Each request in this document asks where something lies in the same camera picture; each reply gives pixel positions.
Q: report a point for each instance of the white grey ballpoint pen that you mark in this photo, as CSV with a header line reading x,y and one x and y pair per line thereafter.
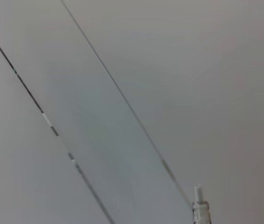
x,y
200,210

